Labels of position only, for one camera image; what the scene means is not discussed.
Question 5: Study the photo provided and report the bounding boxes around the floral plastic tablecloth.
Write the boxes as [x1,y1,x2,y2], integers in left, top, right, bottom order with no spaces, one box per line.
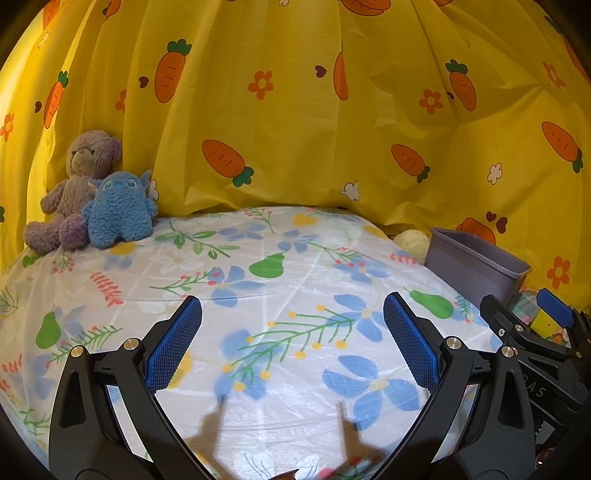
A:
[0,205,509,480]

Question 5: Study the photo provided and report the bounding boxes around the grey plastic bin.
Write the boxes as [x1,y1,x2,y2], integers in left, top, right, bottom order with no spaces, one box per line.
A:
[424,227,533,305]

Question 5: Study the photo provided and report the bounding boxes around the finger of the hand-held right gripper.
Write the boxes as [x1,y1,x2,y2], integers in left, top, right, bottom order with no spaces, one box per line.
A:
[537,288,591,352]
[480,296,579,366]

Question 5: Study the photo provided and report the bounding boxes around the cream plush toy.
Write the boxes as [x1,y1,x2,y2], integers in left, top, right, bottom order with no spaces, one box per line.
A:
[392,230,432,261]

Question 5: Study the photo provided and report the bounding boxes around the blue plush toy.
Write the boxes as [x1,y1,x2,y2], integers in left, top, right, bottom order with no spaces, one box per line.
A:
[82,170,160,249]

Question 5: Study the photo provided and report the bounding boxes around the yellow carrot print curtain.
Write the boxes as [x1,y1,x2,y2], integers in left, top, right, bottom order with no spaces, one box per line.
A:
[0,0,591,315]

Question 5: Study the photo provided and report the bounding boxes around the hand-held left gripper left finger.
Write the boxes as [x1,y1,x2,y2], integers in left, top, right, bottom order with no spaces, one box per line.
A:
[48,296,208,480]

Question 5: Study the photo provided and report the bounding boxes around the purple teddy bear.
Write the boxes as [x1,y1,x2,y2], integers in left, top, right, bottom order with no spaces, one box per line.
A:
[23,130,123,254]

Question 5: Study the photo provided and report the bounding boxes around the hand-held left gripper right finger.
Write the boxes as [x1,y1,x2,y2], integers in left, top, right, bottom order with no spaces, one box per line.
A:
[384,293,539,480]

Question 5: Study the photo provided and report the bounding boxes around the green checked packet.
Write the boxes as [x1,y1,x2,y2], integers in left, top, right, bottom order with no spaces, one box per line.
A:
[508,288,541,319]

